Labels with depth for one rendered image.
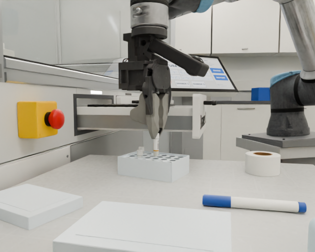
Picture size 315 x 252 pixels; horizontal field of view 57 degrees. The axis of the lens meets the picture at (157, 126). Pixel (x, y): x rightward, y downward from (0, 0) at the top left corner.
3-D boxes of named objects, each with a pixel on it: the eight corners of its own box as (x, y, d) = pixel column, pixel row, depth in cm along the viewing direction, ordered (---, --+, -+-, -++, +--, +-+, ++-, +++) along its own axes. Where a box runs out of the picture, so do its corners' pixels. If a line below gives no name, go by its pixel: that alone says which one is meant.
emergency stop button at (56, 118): (66, 128, 60) (66, 108, 59) (56, 130, 56) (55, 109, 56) (53, 128, 60) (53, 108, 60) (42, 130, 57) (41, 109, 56)
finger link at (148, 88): (152, 114, 58) (153, 71, 58) (160, 114, 58) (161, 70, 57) (140, 114, 54) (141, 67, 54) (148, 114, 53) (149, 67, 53)
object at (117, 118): (200, 123, 97) (200, 105, 97) (192, 132, 72) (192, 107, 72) (89, 122, 106) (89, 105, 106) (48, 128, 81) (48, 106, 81)
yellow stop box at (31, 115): (61, 134, 62) (60, 101, 61) (40, 139, 55) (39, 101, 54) (40, 134, 63) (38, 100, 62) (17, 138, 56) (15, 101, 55)
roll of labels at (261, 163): (277, 169, 64) (277, 151, 64) (282, 177, 57) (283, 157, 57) (244, 167, 66) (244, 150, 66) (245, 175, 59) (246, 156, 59)
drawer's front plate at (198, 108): (206, 128, 99) (206, 95, 98) (199, 139, 71) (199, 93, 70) (200, 127, 99) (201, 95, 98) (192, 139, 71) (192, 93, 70)
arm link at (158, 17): (174, 10, 59) (155, -2, 51) (174, 34, 59) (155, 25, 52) (143, 15, 62) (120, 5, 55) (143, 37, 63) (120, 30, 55)
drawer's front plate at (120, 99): (142, 120, 136) (141, 96, 135) (120, 125, 108) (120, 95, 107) (138, 120, 137) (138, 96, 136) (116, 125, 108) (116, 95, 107)
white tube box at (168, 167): (189, 172, 61) (189, 155, 61) (172, 182, 54) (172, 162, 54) (139, 166, 67) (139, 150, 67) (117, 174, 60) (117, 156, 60)
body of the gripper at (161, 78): (138, 93, 64) (138, 37, 63) (173, 92, 60) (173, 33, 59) (117, 92, 58) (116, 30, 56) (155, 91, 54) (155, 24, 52)
